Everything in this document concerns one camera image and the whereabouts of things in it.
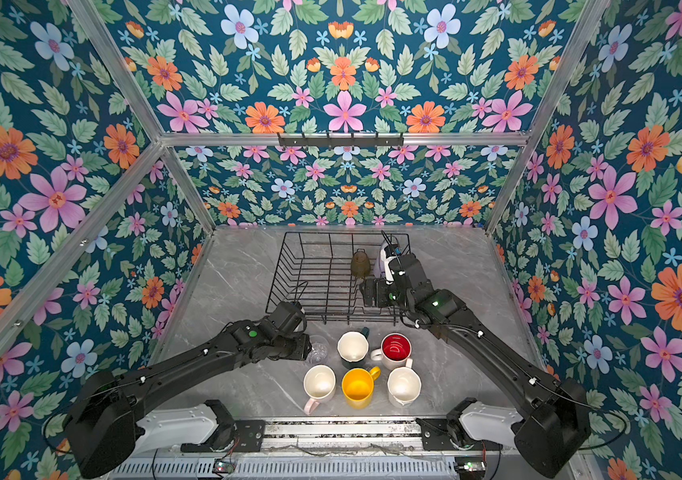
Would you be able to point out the clear glass cup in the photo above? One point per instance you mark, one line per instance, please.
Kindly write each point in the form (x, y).
(319, 350)

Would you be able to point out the black hook rail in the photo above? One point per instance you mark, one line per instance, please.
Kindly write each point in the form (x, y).
(328, 140)

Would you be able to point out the black wire dish rack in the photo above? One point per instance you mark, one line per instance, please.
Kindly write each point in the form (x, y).
(313, 269)

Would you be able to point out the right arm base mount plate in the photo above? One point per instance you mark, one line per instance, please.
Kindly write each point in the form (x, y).
(443, 434)

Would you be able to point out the yellow mug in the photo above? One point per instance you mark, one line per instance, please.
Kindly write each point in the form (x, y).
(358, 386)

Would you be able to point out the aluminium frame post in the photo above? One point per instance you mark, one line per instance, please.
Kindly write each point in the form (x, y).
(99, 35)
(584, 28)

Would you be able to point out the amber textured glass cup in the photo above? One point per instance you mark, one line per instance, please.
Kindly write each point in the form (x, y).
(360, 266)

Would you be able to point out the aluminium frame post right rear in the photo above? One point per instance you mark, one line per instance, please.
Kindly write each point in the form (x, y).
(584, 28)

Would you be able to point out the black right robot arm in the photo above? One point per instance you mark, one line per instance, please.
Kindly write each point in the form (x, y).
(548, 421)

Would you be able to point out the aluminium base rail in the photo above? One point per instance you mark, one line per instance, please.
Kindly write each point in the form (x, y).
(378, 447)

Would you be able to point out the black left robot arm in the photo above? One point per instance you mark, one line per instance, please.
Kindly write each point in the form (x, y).
(102, 425)

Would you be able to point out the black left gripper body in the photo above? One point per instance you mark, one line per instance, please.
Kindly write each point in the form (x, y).
(294, 348)

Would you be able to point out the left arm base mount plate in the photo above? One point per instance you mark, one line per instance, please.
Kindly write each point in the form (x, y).
(241, 436)

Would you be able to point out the cream mug pink handle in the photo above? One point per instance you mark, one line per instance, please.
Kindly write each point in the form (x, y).
(319, 384)

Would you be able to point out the lilac plastic cup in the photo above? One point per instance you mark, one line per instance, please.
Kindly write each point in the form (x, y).
(376, 269)

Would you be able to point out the white mug red inside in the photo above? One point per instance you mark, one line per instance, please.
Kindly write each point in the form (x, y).
(394, 351)

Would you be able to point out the aluminium frame post left rear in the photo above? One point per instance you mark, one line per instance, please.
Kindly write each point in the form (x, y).
(99, 35)

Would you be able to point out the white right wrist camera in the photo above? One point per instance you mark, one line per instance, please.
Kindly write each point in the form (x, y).
(386, 254)

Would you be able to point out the dark green mug white inside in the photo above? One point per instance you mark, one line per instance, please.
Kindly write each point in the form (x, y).
(353, 348)

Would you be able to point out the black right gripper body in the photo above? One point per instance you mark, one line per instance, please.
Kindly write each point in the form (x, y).
(385, 295)

